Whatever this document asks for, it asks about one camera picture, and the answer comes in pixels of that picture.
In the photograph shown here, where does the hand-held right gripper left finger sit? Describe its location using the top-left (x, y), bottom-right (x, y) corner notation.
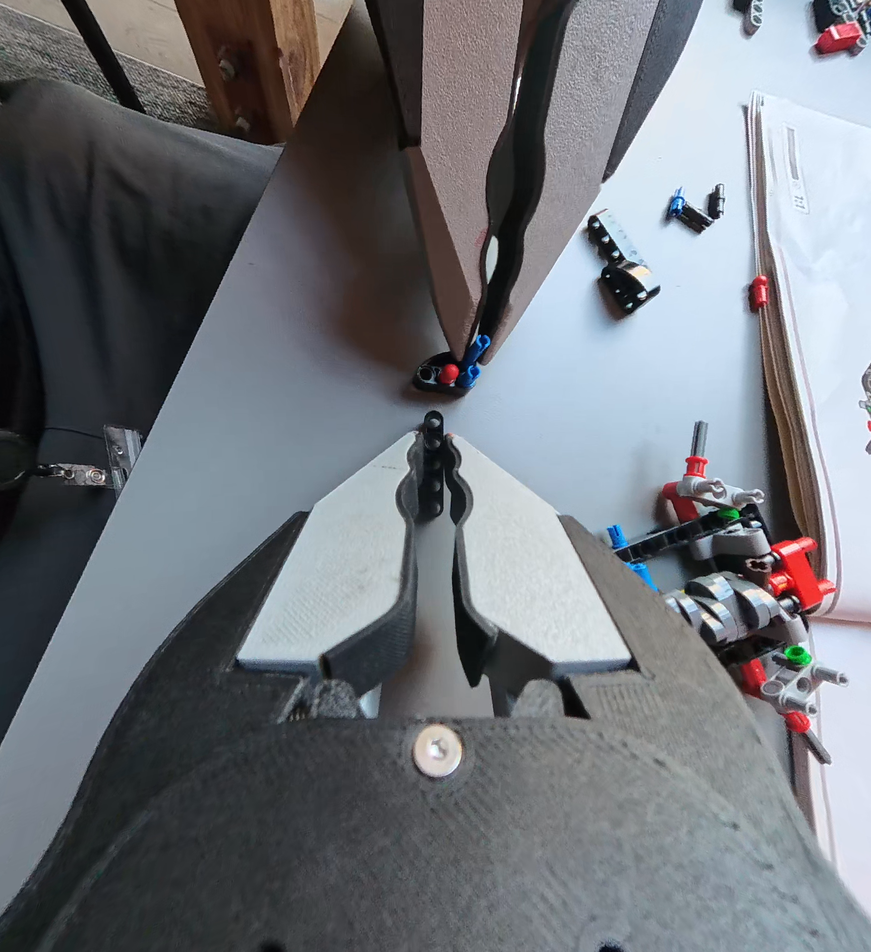
top-left (234, 431), bottom-right (420, 700)

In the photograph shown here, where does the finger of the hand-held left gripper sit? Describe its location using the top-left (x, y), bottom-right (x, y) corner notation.
top-left (404, 0), bottom-right (536, 360)
top-left (478, 0), bottom-right (661, 364)

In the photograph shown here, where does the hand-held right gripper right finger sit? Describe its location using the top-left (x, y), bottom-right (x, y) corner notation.
top-left (444, 433), bottom-right (635, 693)

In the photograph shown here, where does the long black lego beam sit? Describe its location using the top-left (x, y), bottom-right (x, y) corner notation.
top-left (420, 411), bottom-right (453, 522)

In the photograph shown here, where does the black lego piece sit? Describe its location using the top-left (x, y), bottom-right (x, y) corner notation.
top-left (413, 335), bottom-right (492, 394)

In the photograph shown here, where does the black curved lego panel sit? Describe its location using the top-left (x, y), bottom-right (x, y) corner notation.
top-left (586, 210), bottom-right (661, 319)

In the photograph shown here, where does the partly built lego assembly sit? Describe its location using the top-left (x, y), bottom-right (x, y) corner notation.
top-left (605, 420), bottom-right (849, 767)

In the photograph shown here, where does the pile of loose lego pieces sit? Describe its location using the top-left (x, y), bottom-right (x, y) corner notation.
top-left (731, 0), bottom-right (871, 59)

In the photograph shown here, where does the lego instruction booklet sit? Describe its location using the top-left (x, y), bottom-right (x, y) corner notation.
top-left (744, 89), bottom-right (871, 952)

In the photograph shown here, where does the black connector with blue pin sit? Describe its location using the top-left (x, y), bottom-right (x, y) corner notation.
top-left (666, 187), bottom-right (715, 235)

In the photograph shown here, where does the black metal leg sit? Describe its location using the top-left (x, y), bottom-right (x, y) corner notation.
top-left (58, 0), bottom-right (148, 116)

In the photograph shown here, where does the wooden post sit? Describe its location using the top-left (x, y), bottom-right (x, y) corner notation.
top-left (174, 0), bottom-right (350, 146)

